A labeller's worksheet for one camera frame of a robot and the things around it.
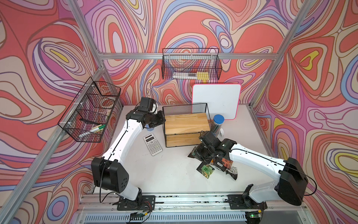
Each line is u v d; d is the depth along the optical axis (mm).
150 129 1042
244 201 655
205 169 847
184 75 822
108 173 415
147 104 618
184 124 867
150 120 664
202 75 820
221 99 960
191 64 960
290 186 396
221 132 986
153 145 942
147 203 726
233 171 834
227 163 842
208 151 611
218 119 860
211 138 625
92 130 706
